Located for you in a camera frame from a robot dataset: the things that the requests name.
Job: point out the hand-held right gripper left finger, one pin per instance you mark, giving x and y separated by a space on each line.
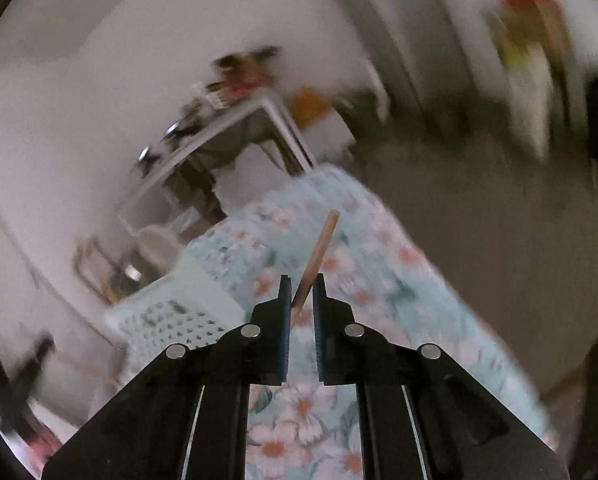
285 345

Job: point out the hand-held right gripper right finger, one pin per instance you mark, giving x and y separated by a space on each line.
319 345

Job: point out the single light wood chopstick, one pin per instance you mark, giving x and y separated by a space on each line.
316 260

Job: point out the mint green utensil basket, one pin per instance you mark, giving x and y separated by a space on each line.
179 310

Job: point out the floral blue blanket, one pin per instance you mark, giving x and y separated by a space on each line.
379 285

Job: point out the white table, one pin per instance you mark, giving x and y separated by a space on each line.
229 140

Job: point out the orange plastic bag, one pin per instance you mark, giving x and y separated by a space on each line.
309 107

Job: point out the brown box with bottles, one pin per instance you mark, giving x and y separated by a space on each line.
241 75

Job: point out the grey refrigerator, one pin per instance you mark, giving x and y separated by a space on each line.
394 35

